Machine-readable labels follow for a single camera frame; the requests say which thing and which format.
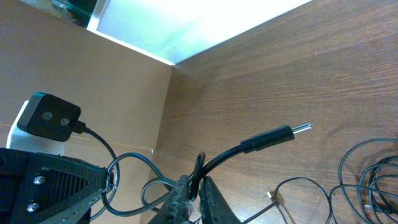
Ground black cable bundle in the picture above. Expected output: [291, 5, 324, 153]
[101, 123, 398, 224]

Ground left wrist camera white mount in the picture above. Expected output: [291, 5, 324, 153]
[6, 91, 86, 156]

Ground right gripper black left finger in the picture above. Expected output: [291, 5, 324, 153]
[148, 175, 192, 224]

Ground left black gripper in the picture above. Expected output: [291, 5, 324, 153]
[1, 148, 112, 224]

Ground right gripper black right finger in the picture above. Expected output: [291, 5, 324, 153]
[199, 176, 241, 224]

